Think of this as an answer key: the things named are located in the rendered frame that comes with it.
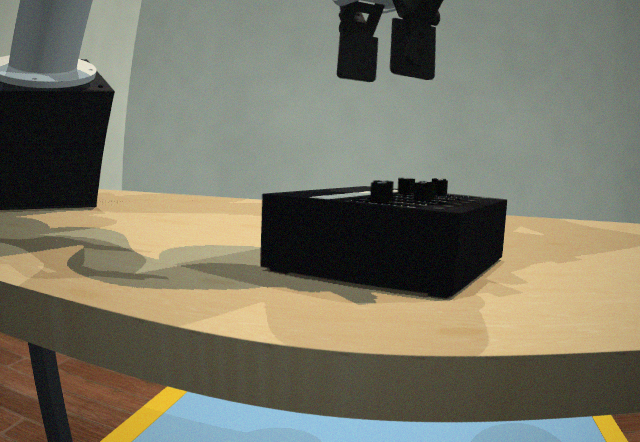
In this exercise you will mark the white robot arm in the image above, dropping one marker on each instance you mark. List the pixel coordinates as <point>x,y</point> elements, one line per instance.
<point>46,44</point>

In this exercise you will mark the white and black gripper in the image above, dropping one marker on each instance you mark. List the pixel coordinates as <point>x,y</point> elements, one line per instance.
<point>413,39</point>

